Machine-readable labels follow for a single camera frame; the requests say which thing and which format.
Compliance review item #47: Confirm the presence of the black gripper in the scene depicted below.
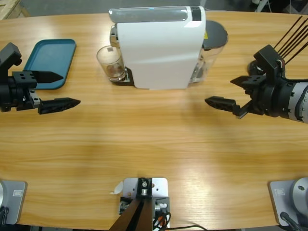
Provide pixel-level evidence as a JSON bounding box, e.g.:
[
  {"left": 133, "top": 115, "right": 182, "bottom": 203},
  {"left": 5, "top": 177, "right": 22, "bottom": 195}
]
[
  {"left": 0, "top": 71, "right": 81, "bottom": 115},
  {"left": 205, "top": 75, "right": 295, "bottom": 120}
]

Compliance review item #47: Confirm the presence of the clear drinking glass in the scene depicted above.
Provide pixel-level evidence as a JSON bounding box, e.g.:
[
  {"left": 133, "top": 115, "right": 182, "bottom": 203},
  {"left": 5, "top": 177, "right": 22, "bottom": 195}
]
[{"left": 96, "top": 46, "right": 127, "bottom": 83}]

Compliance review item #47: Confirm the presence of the grey coffee machine lever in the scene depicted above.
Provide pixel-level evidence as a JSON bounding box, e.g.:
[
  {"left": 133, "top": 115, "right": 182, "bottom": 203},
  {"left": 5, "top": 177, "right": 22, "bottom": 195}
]
[{"left": 108, "top": 6, "right": 191, "bottom": 24}]

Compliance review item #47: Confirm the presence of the white capsule coffee machine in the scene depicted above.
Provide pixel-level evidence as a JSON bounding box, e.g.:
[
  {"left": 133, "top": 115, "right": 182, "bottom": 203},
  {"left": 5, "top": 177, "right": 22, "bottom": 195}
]
[{"left": 107, "top": 5, "right": 207, "bottom": 91}]

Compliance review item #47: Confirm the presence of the teal plastic tray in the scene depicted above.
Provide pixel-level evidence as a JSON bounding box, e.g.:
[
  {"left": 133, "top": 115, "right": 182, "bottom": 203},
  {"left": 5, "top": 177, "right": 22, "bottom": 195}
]
[{"left": 23, "top": 38, "right": 77, "bottom": 90}]

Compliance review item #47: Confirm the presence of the clear water tank grey lid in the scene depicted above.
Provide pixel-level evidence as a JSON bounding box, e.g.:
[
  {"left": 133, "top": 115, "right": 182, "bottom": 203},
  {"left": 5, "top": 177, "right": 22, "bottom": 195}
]
[{"left": 189, "top": 20, "right": 229, "bottom": 87}]

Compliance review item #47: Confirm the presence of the black capsule holder with rods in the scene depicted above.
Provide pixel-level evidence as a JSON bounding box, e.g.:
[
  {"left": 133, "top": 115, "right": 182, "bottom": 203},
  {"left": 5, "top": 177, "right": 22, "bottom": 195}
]
[{"left": 248, "top": 16, "right": 308, "bottom": 77}]

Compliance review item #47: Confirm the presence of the wooden pallet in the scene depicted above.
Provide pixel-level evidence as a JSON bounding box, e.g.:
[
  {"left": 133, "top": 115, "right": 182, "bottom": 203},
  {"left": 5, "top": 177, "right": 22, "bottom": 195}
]
[{"left": 0, "top": 0, "right": 31, "bottom": 20}]

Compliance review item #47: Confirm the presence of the white tape piece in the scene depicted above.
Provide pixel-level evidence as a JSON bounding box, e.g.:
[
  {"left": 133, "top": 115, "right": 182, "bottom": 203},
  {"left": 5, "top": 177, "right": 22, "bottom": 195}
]
[{"left": 110, "top": 181, "right": 124, "bottom": 195}]

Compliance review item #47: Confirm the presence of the dark object at right edge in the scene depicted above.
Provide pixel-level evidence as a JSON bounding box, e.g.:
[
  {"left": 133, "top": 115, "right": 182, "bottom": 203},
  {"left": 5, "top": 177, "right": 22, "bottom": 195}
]
[{"left": 119, "top": 177, "right": 171, "bottom": 228}]

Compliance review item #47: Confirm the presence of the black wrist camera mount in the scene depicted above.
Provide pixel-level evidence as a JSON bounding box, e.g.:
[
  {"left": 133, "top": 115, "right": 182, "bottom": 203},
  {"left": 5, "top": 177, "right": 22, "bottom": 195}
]
[
  {"left": 253, "top": 44, "right": 287, "bottom": 84},
  {"left": 0, "top": 42, "right": 22, "bottom": 78}
]

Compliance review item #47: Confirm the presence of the white metal chair frame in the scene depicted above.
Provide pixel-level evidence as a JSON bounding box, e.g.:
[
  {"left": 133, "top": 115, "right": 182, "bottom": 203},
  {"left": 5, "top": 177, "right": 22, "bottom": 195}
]
[{"left": 251, "top": 0, "right": 274, "bottom": 13}]

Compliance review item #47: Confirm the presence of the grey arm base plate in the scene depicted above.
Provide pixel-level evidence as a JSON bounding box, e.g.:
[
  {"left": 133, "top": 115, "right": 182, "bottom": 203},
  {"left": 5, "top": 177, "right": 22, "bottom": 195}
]
[
  {"left": 0, "top": 180, "right": 28, "bottom": 225},
  {"left": 268, "top": 177, "right": 308, "bottom": 227}
]

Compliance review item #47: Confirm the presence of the black base cable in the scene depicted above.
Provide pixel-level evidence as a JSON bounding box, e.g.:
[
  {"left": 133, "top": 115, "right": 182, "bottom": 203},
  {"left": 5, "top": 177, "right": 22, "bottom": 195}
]
[
  {"left": 0, "top": 206, "right": 10, "bottom": 226},
  {"left": 280, "top": 211, "right": 303, "bottom": 231}
]

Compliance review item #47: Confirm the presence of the thin black power cable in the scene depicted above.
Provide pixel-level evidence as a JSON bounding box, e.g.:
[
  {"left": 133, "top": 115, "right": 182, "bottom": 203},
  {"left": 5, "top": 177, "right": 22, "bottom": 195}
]
[{"left": 166, "top": 225, "right": 209, "bottom": 231}]

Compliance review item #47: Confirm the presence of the orange cable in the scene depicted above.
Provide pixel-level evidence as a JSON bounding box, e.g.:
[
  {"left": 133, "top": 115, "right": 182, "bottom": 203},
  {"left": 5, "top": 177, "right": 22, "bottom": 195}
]
[{"left": 154, "top": 214, "right": 169, "bottom": 229}]

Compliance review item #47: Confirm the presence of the dark camera post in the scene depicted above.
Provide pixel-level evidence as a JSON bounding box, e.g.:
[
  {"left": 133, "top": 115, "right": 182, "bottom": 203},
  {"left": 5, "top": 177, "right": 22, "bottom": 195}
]
[{"left": 108, "top": 177, "right": 154, "bottom": 231}]

